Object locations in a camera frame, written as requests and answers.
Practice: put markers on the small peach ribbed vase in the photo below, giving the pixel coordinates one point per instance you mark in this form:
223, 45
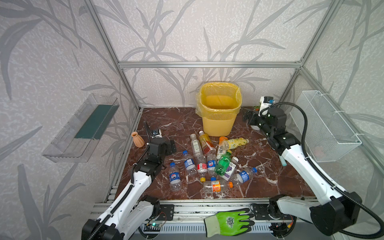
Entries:
138, 140

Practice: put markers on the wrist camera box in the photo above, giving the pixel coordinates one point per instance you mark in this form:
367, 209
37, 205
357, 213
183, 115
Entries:
265, 102
156, 133

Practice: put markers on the clear acrylic wall shelf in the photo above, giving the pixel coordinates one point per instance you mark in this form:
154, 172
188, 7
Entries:
78, 139

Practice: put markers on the clear bottle pale label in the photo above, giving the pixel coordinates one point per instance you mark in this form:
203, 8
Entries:
196, 147

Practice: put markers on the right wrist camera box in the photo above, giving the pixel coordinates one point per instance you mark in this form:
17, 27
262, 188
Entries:
265, 102

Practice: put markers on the green circuit board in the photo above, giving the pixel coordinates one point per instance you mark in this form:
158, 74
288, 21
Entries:
152, 227

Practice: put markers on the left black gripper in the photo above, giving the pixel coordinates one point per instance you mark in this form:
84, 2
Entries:
151, 139

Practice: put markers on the yellow label tea bottle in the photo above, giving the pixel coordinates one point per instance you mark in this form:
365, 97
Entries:
233, 143

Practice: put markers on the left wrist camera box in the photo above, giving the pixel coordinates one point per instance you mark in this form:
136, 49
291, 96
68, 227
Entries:
156, 133

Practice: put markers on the yellow plastic bin liner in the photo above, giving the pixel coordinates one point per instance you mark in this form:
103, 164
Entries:
218, 98

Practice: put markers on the green plastic bottle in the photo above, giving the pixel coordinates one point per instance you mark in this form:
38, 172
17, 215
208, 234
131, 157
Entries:
223, 163

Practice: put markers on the white wire mesh basket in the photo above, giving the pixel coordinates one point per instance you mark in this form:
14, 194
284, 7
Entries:
328, 136

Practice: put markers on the yellow red label bottle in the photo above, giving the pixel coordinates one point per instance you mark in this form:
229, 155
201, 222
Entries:
206, 143

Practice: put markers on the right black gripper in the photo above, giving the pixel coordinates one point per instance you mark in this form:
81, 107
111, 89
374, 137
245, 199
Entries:
252, 117

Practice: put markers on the green and black work glove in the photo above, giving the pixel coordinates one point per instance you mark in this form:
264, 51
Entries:
230, 223

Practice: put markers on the orange cap white bottle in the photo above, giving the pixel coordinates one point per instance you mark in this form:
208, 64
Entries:
220, 150

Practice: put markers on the yellow ribbed waste bin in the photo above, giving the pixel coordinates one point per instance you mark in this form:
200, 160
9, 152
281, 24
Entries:
218, 125

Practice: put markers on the grape label white cap bottle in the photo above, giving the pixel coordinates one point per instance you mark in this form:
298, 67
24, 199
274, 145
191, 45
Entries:
231, 169

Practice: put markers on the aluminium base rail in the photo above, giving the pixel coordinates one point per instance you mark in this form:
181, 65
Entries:
194, 211

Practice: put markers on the orange label bottle front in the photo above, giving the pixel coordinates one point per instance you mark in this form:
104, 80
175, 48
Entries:
217, 186

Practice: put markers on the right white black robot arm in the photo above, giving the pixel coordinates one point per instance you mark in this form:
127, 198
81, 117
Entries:
335, 209

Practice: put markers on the clear bottle red label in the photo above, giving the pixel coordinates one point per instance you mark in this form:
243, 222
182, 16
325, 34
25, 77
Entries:
201, 163

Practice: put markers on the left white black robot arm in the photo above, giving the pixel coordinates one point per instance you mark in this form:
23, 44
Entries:
130, 209

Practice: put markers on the pepsi bottle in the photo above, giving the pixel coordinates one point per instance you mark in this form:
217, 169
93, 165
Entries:
244, 176
189, 164
211, 164
174, 178

